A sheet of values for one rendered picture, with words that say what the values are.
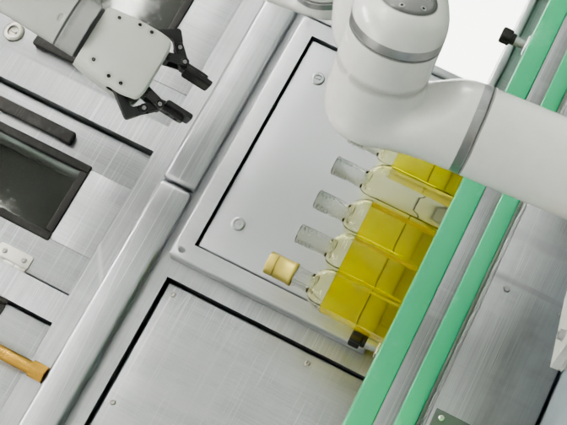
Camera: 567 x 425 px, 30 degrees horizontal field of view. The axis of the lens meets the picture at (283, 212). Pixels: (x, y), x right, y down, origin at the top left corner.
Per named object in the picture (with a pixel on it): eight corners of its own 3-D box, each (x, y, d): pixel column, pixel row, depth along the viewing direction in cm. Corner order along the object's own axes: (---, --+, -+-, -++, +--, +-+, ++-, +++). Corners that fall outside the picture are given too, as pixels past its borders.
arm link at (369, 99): (467, 142, 114) (330, 86, 116) (513, 48, 105) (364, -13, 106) (446, 199, 108) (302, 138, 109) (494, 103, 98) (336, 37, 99)
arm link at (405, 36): (398, 19, 125) (444, -100, 113) (407, 158, 108) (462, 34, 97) (320, 2, 123) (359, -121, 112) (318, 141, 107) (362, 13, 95)
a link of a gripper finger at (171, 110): (146, 93, 142) (188, 120, 143) (134, 113, 141) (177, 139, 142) (150, 88, 139) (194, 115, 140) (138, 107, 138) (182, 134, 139)
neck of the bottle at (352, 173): (366, 174, 157) (337, 159, 158) (369, 166, 154) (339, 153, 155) (358, 190, 156) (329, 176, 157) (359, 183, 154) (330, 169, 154)
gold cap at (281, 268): (290, 286, 153) (263, 272, 154) (301, 264, 153) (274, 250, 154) (288, 286, 149) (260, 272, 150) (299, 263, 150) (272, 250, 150)
